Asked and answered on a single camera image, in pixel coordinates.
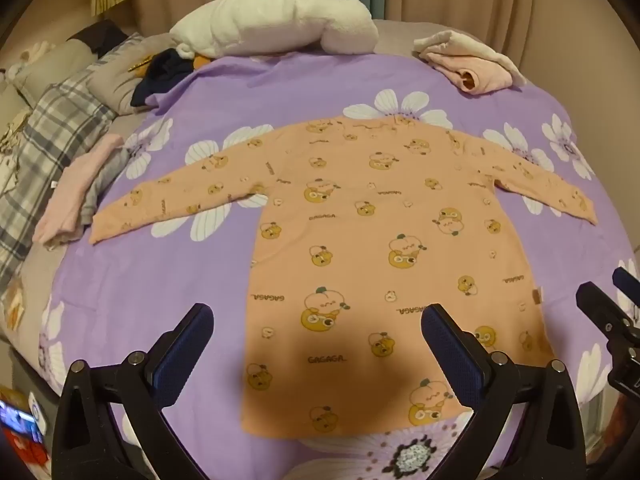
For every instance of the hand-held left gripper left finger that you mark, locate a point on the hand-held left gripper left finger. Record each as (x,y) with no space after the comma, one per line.
(184,352)

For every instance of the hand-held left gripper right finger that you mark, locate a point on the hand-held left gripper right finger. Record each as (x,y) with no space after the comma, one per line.
(450,355)

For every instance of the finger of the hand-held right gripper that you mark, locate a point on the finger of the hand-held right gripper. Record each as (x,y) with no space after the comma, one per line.
(624,279)
(600,310)

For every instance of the orange printed shirt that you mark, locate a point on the orange printed shirt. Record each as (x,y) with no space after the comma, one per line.
(350,240)

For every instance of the grey cloth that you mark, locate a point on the grey cloth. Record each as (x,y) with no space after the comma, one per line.
(107,175)

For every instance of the light pink cloth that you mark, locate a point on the light pink cloth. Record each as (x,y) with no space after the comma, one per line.
(75,180)

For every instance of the pink folded garment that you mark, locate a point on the pink folded garment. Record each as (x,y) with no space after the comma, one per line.
(482,79)

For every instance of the grey plaid blanket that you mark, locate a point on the grey plaid blanket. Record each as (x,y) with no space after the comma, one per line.
(60,110)

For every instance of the dark navy clothing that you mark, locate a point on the dark navy clothing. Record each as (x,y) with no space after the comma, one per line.
(160,77)

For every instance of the floral printed cloth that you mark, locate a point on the floral printed cloth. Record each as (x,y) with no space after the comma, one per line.
(12,130)

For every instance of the grey pillow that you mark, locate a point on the grey pillow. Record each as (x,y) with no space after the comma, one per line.
(115,80)

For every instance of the cream folded cloth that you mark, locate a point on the cream folded cloth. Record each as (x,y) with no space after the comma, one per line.
(465,42)

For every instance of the purple floral blanket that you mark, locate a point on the purple floral blanket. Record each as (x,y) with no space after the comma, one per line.
(300,90)

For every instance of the small orange cloth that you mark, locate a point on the small orange cloth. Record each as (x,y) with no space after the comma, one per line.
(201,61)

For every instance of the beige pillow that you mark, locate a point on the beige pillow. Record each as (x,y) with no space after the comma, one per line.
(50,65)

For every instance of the dark brown cushion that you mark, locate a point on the dark brown cushion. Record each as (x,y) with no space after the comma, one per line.
(100,35)

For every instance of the white plush toy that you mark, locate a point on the white plush toy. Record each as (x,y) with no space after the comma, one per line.
(32,52)

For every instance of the white folded towel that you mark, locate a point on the white folded towel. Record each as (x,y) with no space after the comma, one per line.
(260,20)

